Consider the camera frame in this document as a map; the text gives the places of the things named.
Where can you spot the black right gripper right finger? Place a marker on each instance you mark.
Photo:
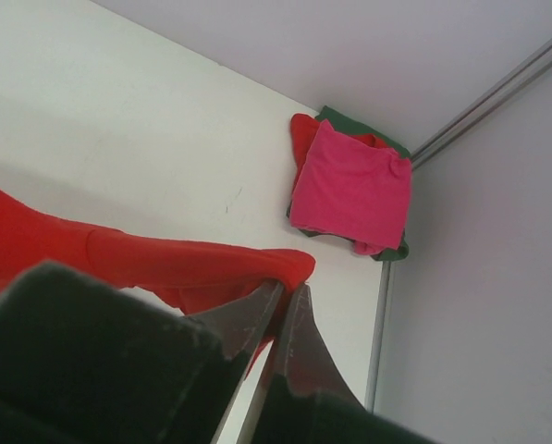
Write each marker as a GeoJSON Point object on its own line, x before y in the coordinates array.
{"type": "Point", "coordinates": [302, 398]}

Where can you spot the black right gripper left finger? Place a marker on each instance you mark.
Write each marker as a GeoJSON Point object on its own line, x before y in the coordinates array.
{"type": "Point", "coordinates": [81, 362]}

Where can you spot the red t shirt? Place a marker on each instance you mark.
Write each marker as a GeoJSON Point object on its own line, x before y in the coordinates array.
{"type": "Point", "coordinates": [303, 129]}
{"type": "Point", "coordinates": [193, 276]}

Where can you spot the folded pink t shirt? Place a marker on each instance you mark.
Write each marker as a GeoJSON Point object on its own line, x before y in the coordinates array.
{"type": "Point", "coordinates": [351, 190]}

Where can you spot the folded red t shirt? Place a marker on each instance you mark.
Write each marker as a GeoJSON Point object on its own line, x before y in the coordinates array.
{"type": "Point", "coordinates": [303, 129]}

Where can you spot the folded green t shirt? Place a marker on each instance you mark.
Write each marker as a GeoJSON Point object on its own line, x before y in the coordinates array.
{"type": "Point", "coordinates": [349, 126]}

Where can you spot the aluminium side rail right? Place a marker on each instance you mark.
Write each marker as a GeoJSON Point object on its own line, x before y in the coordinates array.
{"type": "Point", "coordinates": [378, 335]}

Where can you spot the aluminium frame post right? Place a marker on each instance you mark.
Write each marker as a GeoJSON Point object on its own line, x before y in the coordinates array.
{"type": "Point", "coordinates": [530, 70]}

